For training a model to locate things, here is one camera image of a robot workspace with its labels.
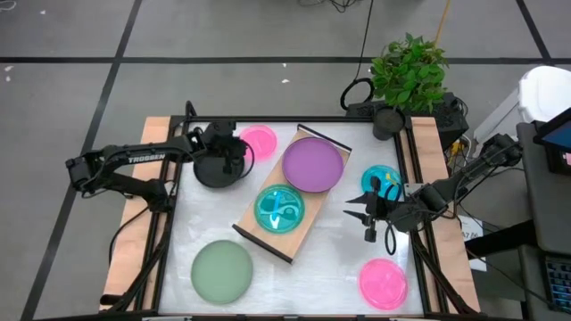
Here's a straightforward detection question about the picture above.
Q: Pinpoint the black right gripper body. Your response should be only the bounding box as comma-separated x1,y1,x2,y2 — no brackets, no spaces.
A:
364,177,423,243

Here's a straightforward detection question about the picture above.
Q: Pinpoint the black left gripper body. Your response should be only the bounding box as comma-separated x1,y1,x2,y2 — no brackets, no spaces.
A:
203,120,247,164

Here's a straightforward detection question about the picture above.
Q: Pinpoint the dark slate large plate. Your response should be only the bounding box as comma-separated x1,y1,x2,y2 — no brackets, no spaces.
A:
193,149,246,189

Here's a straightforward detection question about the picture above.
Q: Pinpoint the pink translucent small plate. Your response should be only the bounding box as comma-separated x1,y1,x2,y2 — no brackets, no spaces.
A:
238,124,278,162
358,257,410,312

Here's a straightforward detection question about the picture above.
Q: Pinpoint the purple large plate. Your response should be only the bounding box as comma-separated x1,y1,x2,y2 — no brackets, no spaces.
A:
280,136,345,194

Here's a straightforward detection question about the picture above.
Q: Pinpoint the teal translucent small plate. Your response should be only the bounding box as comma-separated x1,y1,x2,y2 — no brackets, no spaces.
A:
360,164,403,202
252,183,307,235

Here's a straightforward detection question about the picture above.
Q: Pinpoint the sage green large plate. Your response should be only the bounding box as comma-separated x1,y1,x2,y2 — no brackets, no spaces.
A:
190,239,254,306

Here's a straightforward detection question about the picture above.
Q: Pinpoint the light wooden side board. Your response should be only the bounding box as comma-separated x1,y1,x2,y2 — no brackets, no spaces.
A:
403,116,482,313
100,116,179,312

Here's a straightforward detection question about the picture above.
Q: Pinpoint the black plant pot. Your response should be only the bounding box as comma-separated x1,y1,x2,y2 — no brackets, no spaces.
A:
372,106,406,142

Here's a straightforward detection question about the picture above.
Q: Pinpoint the white paper sheet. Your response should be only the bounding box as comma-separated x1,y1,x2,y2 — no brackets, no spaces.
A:
457,215,488,272

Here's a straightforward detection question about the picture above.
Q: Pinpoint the black cart bar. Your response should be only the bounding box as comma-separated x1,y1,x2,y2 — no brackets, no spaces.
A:
463,219,539,259

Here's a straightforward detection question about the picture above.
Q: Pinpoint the black electronics box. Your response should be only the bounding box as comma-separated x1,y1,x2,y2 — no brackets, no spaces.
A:
345,92,470,151

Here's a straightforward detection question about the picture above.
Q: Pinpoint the green leafy potted plant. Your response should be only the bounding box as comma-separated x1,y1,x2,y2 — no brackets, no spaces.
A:
369,32,450,115

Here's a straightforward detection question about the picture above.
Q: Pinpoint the grey equipment cart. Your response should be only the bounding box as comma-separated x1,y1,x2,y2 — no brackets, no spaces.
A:
517,119,571,321

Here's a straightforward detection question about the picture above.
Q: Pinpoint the black keyboard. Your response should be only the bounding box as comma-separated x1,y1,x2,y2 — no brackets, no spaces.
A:
542,256,571,314

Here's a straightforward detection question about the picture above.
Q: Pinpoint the black tablet screen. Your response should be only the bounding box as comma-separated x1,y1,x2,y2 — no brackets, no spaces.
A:
533,106,571,176

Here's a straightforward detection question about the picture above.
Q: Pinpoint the white rounded container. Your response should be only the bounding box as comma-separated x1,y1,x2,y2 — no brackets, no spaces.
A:
517,65,571,125

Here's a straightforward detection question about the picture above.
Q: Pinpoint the yellow plant support stake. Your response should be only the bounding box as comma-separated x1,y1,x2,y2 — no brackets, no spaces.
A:
433,0,452,48

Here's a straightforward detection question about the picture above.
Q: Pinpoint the black metal table frame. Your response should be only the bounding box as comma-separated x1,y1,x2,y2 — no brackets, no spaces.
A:
100,100,485,321

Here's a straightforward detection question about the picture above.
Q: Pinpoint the wooden shelf with black frame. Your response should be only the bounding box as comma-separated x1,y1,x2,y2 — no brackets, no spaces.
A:
231,123,352,265

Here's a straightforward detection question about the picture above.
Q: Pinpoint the black floor cable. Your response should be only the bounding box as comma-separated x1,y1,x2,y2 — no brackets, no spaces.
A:
339,0,377,111

